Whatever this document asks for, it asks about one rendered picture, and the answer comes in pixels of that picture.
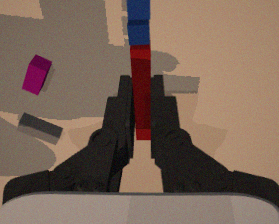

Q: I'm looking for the grey rectangular block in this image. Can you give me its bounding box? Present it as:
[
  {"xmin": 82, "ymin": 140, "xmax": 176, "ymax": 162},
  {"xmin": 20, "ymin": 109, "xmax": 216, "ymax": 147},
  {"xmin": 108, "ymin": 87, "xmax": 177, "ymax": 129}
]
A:
[{"xmin": 17, "ymin": 112, "xmax": 63, "ymax": 145}]

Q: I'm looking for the small blue block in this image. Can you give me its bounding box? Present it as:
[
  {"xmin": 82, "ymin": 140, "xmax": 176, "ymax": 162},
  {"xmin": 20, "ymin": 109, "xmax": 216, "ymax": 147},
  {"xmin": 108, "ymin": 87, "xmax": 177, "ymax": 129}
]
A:
[
  {"xmin": 127, "ymin": 20, "xmax": 150, "ymax": 45},
  {"xmin": 127, "ymin": 0, "xmax": 150, "ymax": 20}
]

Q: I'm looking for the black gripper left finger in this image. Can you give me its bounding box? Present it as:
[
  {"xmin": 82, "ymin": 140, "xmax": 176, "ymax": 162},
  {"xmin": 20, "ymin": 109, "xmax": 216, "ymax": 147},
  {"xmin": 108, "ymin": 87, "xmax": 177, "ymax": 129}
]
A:
[{"xmin": 2, "ymin": 75, "xmax": 135, "ymax": 205}]

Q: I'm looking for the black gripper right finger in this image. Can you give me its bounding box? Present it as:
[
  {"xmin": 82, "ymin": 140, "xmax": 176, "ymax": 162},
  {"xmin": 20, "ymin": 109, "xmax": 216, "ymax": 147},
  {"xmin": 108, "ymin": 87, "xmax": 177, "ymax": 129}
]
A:
[{"xmin": 150, "ymin": 75, "xmax": 279, "ymax": 207}]

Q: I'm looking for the red rod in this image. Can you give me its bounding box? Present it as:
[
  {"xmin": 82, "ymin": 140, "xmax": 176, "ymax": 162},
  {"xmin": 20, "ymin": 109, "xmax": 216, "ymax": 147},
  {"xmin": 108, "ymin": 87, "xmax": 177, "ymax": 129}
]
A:
[{"xmin": 130, "ymin": 44, "xmax": 151, "ymax": 140}]

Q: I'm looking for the magenta block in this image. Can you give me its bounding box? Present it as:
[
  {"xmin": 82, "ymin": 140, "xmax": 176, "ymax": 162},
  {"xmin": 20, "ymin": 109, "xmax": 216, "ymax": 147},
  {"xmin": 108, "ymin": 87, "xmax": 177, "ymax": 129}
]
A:
[{"xmin": 22, "ymin": 55, "xmax": 52, "ymax": 95}]

